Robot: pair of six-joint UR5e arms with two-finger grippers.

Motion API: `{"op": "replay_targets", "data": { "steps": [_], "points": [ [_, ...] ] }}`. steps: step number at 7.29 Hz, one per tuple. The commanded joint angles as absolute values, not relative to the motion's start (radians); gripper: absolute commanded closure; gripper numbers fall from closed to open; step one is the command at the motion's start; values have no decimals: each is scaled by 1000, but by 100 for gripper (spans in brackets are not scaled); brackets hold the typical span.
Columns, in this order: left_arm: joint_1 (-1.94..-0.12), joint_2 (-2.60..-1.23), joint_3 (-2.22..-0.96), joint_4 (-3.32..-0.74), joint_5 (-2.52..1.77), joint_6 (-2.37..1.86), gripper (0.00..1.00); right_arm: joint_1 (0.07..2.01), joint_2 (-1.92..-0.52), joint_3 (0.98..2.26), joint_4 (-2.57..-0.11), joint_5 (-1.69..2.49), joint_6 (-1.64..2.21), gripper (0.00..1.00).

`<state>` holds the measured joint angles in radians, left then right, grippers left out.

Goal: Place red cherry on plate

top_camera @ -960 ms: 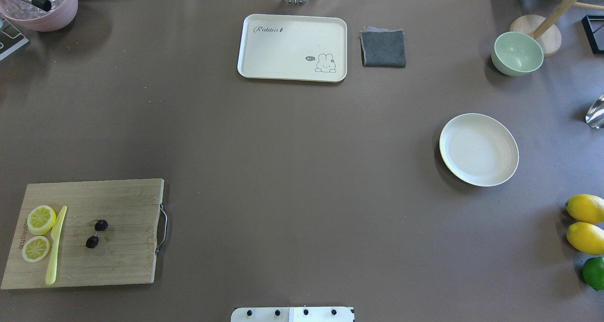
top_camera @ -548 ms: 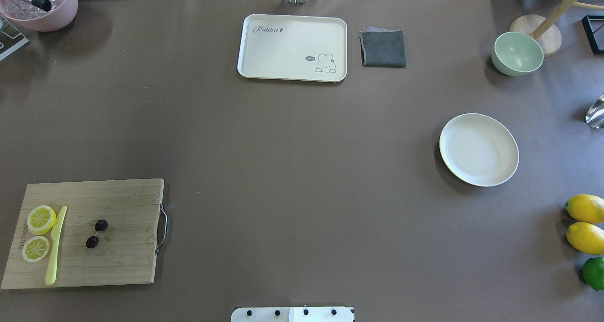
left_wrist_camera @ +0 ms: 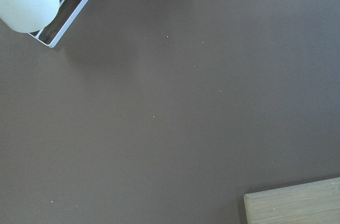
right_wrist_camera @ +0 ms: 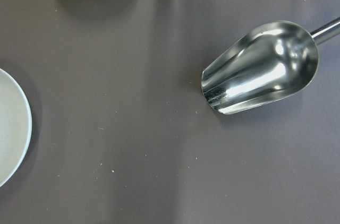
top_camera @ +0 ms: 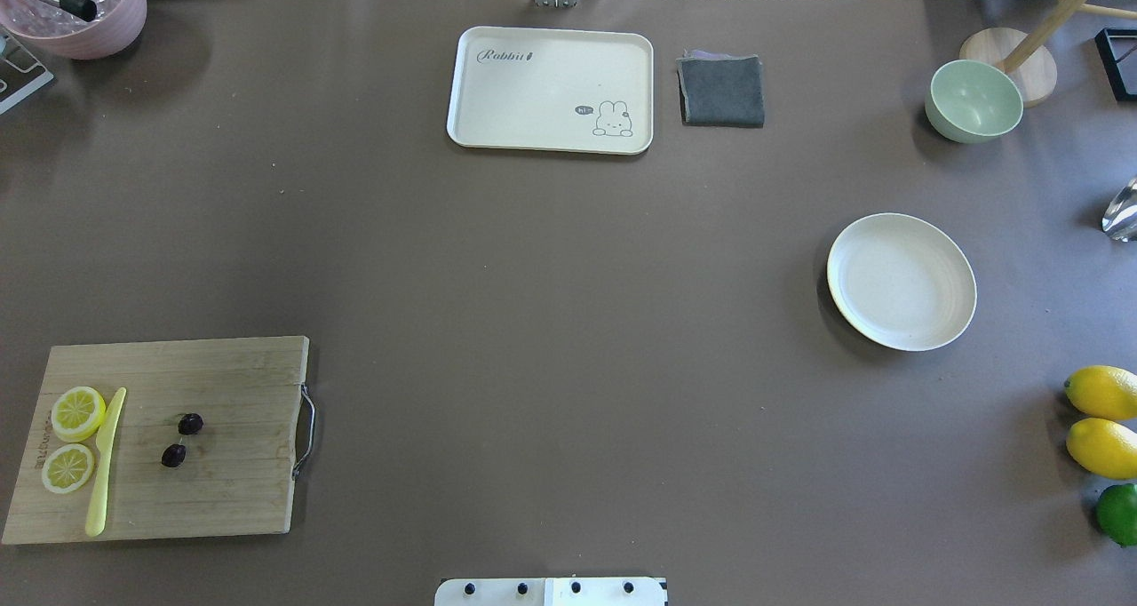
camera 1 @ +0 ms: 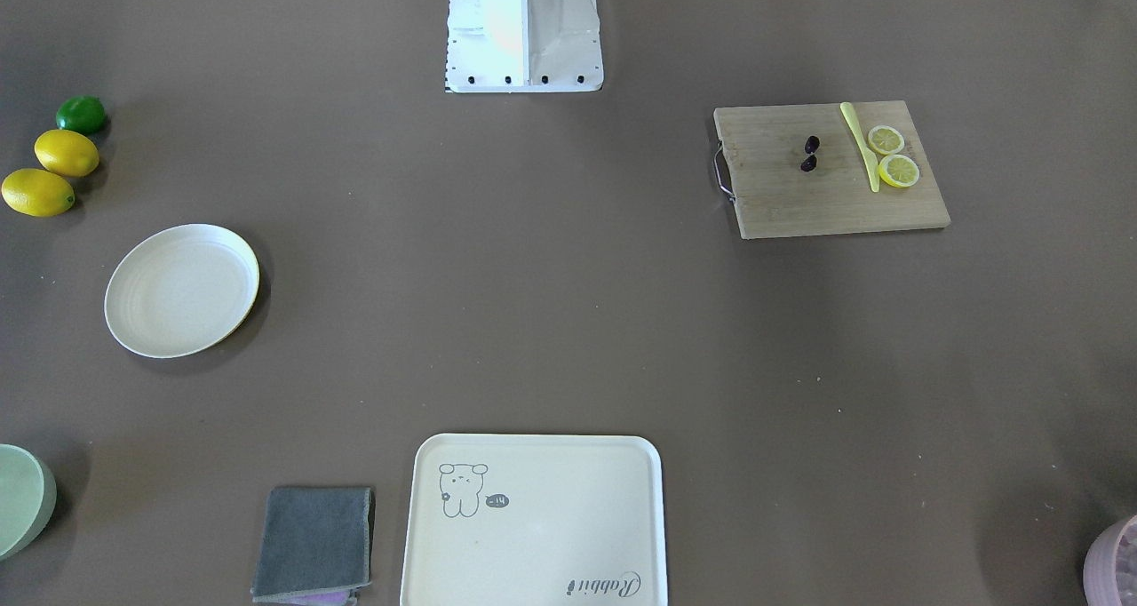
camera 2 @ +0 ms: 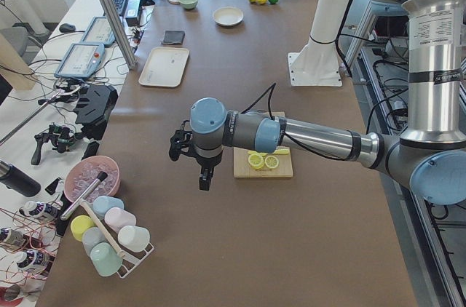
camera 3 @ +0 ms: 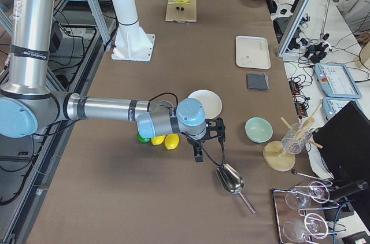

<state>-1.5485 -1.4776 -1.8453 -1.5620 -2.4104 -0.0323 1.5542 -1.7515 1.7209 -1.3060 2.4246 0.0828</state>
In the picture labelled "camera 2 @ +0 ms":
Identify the black thermos bottle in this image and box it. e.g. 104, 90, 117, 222
1, 161, 41, 197

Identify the blue teach pendant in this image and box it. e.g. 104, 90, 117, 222
81, 16, 116, 47
55, 42, 105, 79

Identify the mint green cup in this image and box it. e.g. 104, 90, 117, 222
90, 242, 123, 277

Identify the metal muddler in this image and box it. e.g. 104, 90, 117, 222
60, 171, 108, 220

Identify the wooden cutting board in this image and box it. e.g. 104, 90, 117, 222
233, 112, 293, 179

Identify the cream rectangular tray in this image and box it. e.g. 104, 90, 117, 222
138, 47, 189, 88

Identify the light blue cup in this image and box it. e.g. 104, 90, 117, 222
92, 196, 125, 220

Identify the yellow plastic knife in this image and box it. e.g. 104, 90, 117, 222
248, 148, 290, 156

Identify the white mounting column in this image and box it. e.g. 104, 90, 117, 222
288, 0, 350, 87

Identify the yellow cup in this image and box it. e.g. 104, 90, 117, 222
71, 215, 95, 242

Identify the white cup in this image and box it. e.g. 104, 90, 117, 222
118, 226, 150, 252

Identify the green bowl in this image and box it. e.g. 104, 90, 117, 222
178, 0, 199, 10

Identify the aluminium frame post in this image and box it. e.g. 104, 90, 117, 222
99, 0, 137, 70

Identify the pink cup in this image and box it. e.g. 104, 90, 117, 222
104, 207, 137, 233

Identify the cream round plate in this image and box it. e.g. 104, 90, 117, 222
213, 7, 244, 27

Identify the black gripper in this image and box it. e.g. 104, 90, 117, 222
169, 120, 223, 191

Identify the white cup rack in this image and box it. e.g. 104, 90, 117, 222
80, 202, 155, 279

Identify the grey folded cloth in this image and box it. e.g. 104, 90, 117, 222
162, 30, 185, 45

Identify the pink bowl with ice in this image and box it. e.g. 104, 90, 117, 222
64, 156, 120, 203

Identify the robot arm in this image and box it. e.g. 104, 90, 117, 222
169, 0, 465, 205

